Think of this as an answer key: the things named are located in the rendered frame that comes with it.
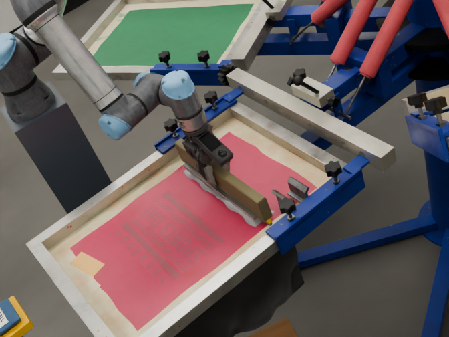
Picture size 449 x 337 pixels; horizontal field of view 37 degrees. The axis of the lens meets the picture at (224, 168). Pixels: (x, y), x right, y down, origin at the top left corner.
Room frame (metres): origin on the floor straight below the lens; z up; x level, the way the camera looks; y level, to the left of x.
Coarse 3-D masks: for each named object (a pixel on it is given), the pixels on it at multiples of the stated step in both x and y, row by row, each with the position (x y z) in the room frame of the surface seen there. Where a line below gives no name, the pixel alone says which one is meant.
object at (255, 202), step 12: (180, 144) 1.57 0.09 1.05; (180, 156) 1.58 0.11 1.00; (216, 168) 1.40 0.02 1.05; (216, 180) 1.40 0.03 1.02; (228, 180) 1.34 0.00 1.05; (240, 180) 1.32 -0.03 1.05; (228, 192) 1.36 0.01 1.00; (240, 192) 1.28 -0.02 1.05; (252, 192) 1.26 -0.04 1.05; (252, 204) 1.24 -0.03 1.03; (264, 204) 1.22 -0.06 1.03; (264, 216) 1.22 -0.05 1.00
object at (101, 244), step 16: (224, 144) 1.62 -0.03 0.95; (240, 144) 1.59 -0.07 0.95; (240, 160) 1.52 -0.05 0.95; (256, 160) 1.49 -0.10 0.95; (176, 176) 1.56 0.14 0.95; (240, 176) 1.45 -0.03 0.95; (160, 192) 1.52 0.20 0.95; (176, 192) 1.49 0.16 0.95; (192, 192) 1.46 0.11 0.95; (208, 192) 1.44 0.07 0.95; (128, 208) 1.50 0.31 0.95; (192, 208) 1.40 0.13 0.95; (112, 224) 1.46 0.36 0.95; (80, 240) 1.45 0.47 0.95; (96, 240) 1.42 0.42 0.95; (112, 240) 1.40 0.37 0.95; (96, 256) 1.36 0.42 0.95; (112, 256) 1.34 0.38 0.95; (128, 256) 1.31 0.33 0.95; (112, 272) 1.28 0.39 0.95
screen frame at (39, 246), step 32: (256, 128) 1.62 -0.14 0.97; (160, 160) 1.63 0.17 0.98; (320, 160) 1.34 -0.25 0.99; (64, 224) 1.50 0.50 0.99; (256, 256) 1.11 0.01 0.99; (64, 288) 1.25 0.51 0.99; (224, 288) 1.06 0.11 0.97; (96, 320) 1.11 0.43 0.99; (160, 320) 1.03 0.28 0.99; (192, 320) 1.02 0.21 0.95
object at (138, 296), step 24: (264, 168) 1.44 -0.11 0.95; (288, 168) 1.40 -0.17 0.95; (264, 192) 1.35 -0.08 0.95; (216, 216) 1.33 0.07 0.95; (240, 216) 1.30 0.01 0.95; (240, 240) 1.21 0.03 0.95; (216, 264) 1.17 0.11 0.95; (120, 288) 1.21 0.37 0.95; (144, 288) 1.18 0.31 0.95; (168, 288) 1.15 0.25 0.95; (120, 312) 1.13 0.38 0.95; (144, 312) 1.10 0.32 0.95
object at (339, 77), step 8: (336, 72) 1.63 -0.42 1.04; (344, 72) 1.61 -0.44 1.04; (328, 80) 1.61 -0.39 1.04; (336, 80) 1.59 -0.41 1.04; (344, 80) 1.58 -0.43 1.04; (352, 80) 1.58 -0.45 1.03; (336, 88) 1.56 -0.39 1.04; (344, 88) 1.57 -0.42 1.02; (352, 88) 1.58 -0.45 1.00; (344, 96) 1.57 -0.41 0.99; (312, 104) 1.53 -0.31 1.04
